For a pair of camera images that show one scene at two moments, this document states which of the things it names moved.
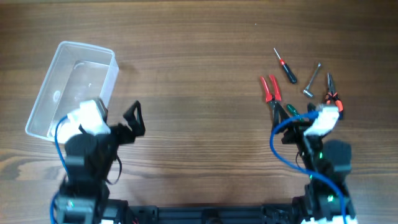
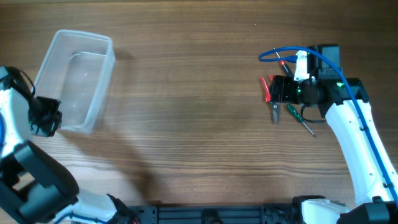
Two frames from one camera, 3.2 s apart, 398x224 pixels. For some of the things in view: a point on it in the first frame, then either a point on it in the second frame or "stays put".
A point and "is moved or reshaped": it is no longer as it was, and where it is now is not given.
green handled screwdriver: (293, 111) stays put
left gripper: (137, 126) → (48, 130)
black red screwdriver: (291, 76) stays put
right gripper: (296, 130) → (283, 84)
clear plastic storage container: (78, 73) is moved or reshaped
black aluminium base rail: (291, 213) stays put
